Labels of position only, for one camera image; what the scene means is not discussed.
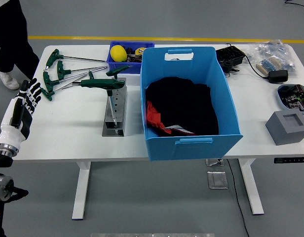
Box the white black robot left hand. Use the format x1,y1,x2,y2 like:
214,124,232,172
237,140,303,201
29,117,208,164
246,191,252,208
0,78,42,152

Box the large green T-handle hex key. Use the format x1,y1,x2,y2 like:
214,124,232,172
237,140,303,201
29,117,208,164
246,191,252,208
72,78,126,128

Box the grey metal tool stand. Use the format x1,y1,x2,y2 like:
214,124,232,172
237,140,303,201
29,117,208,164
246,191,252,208
102,77,128,137

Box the small green T-handle hex key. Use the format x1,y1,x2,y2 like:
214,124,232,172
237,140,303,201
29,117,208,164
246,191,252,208
106,65,131,80

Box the large light blue box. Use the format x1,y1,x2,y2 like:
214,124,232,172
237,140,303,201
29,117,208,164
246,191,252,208
139,46,243,162

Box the white table leg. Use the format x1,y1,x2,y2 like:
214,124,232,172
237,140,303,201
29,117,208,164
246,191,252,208
72,161,91,221
237,158,265,215

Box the person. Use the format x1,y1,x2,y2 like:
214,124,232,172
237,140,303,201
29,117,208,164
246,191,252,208
0,0,40,90

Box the small dark blue bin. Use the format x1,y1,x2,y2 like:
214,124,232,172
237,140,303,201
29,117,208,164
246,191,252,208
106,40,155,75

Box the red cloth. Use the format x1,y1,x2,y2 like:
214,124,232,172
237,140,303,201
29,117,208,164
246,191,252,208
146,100,173,135

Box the dark hardware pieces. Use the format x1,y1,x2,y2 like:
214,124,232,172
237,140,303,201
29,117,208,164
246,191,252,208
126,46,143,63

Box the black cloth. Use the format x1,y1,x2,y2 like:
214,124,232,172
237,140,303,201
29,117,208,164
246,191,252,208
145,77,220,137

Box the small metal floor plate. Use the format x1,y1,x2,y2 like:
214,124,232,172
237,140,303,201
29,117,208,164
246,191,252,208
205,158,225,166

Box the square metal floor plate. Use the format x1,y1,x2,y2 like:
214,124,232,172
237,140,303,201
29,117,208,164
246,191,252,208
207,171,228,190

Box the black plastic tray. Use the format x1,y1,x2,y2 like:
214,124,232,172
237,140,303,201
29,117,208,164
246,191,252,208
215,45,246,74

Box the beige resistor tape strip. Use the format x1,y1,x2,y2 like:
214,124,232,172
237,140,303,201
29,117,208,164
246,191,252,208
256,56,283,77

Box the clear plastic component bags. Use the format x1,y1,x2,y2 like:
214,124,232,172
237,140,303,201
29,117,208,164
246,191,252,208
244,39,298,77

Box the black power adapter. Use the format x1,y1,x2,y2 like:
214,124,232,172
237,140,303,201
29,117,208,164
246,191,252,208
268,70,289,84

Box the grey block with square recess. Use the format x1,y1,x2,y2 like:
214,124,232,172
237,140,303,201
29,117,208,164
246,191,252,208
265,110,304,146

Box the black table control panel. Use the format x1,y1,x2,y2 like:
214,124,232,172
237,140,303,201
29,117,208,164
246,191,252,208
273,157,304,164

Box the light blue parts dish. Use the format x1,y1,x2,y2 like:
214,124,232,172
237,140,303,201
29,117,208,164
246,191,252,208
276,83,304,112

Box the short green T-handle hex key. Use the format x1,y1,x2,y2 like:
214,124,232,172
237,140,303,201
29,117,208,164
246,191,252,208
61,71,95,89

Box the black floor cable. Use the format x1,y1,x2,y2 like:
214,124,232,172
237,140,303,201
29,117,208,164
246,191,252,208
226,158,250,237
284,0,304,12

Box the black adapter cable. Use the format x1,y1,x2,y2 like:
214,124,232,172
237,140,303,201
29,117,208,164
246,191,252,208
243,53,270,79

